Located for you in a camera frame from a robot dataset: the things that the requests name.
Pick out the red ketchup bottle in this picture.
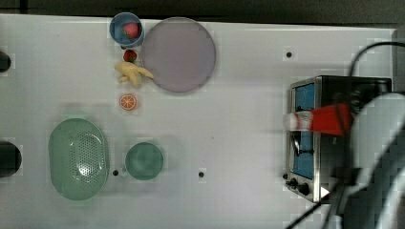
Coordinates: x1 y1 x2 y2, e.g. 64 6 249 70
283 103 352 135

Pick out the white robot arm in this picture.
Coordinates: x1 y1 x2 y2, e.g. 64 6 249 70
322 93 404 229

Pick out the grey round plate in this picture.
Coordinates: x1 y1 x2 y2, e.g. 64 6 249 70
141 17 216 93

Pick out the green cup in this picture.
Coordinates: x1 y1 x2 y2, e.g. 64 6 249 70
122 142 164 181

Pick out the orange slice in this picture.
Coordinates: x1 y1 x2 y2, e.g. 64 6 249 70
119 94 138 111

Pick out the yellow banana bunch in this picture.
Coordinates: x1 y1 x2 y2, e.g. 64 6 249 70
115 62 154 87

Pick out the red strawberry on table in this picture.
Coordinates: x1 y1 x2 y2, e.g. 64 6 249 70
123 50 138 63

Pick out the red strawberry in cup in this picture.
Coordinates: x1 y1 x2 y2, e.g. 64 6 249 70
122 23 139 39

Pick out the blue cup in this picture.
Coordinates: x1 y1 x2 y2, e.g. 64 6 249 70
109 12 144 48

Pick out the green oval colander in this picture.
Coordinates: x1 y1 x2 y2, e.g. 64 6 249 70
48 118 109 200

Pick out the black cylinder post upper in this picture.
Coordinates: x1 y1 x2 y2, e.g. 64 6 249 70
0 52 11 73

